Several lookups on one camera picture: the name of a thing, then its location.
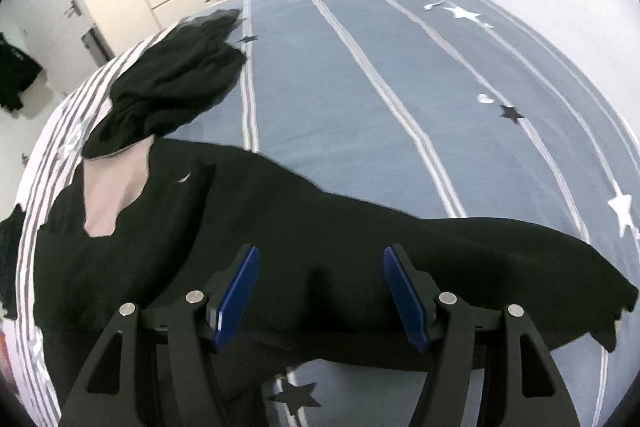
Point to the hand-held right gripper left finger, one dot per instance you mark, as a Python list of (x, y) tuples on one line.
[(239, 287)]

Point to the white door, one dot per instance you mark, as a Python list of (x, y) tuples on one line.
[(55, 37)]

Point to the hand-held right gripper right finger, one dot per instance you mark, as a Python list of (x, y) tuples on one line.
[(402, 292)]

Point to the large black shirt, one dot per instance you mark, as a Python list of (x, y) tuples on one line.
[(325, 237)]

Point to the black jacket with white stripes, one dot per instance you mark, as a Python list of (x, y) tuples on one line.
[(17, 72)]

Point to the bed with striped star sheet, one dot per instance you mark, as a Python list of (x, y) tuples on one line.
[(400, 57)]

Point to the black garment pile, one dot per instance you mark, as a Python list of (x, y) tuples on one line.
[(170, 77)]

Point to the silver ribbed suitcase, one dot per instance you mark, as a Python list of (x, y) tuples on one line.
[(96, 43)]

